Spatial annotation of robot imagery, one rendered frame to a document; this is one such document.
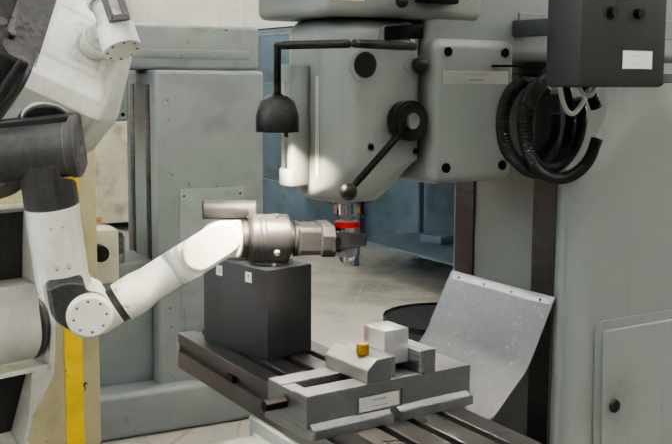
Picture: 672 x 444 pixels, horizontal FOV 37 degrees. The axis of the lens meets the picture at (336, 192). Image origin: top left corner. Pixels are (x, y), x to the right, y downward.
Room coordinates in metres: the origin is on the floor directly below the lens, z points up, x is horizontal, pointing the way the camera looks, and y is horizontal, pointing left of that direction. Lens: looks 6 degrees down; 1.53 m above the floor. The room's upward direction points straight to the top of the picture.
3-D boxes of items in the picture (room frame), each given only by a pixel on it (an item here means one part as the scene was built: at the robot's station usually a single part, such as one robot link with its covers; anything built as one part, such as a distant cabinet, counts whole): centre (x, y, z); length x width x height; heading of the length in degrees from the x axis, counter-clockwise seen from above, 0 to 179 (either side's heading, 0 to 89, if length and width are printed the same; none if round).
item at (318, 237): (1.80, 0.07, 1.24); 0.13 x 0.12 x 0.10; 11
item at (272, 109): (1.67, 0.10, 1.47); 0.07 x 0.07 x 0.06
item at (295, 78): (1.76, 0.07, 1.44); 0.04 x 0.04 x 0.21; 31
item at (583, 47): (1.68, -0.45, 1.62); 0.20 x 0.09 x 0.21; 121
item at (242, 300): (2.10, 0.17, 1.06); 0.22 x 0.12 x 0.20; 43
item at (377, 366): (1.67, -0.04, 1.05); 0.12 x 0.06 x 0.04; 34
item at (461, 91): (1.91, -0.19, 1.47); 0.24 x 0.19 x 0.26; 31
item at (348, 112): (1.82, -0.03, 1.47); 0.21 x 0.19 x 0.32; 31
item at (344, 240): (1.78, -0.03, 1.24); 0.06 x 0.02 x 0.03; 101
